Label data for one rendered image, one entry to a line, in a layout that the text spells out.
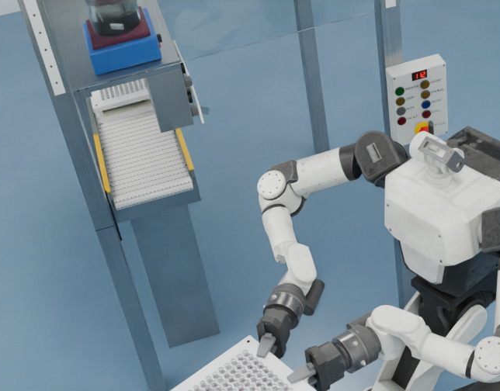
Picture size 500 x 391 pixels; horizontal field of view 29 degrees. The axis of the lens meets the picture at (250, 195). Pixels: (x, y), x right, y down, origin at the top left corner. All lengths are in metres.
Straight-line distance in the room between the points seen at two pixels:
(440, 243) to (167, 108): 1.04
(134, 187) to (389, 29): 0.94
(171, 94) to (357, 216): 1.46
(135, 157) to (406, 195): 1.23
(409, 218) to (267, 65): 3.00
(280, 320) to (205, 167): 2.37
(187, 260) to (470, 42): 2.31
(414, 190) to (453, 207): 0.11
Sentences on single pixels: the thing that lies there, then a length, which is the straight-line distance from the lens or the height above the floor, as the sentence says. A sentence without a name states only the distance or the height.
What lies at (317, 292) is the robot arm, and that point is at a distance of 2.37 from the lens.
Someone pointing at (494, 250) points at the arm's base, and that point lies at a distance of 2.17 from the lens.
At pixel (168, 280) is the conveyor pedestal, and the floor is 0.33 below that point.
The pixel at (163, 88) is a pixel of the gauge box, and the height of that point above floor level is 1.19.
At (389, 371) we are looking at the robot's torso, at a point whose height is 0.69.
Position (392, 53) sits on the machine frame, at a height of 1.14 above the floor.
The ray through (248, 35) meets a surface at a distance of 2.77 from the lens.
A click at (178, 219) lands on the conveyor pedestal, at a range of 3.34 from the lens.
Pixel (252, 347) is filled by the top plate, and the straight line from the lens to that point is 2.23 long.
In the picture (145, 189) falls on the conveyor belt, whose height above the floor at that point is 0.83.
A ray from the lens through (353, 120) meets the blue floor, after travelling 4.68.
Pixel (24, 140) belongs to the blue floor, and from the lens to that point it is 5.09.
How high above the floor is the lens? 2.68
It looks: 38 degrees down
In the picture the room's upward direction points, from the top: 11 degrees counter-clockwise
